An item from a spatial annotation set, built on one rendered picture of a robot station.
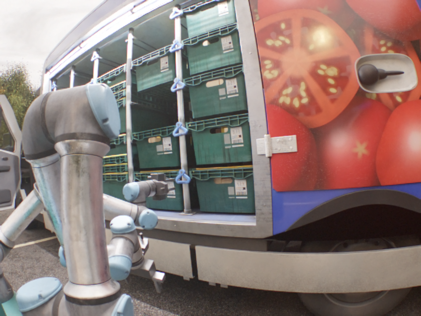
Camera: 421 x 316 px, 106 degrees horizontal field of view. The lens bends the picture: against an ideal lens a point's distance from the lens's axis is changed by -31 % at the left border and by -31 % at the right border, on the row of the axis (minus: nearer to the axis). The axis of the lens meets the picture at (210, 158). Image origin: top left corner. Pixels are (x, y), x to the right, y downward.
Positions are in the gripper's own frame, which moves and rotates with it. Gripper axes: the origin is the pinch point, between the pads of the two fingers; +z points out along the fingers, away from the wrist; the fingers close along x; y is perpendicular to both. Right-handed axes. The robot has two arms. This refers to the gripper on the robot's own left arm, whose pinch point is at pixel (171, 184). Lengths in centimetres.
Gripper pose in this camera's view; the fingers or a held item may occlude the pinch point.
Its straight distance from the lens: 121.1
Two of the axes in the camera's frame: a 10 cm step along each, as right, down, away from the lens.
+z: 4.5, -0.2, 8.9
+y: -8.9, 0.5, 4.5
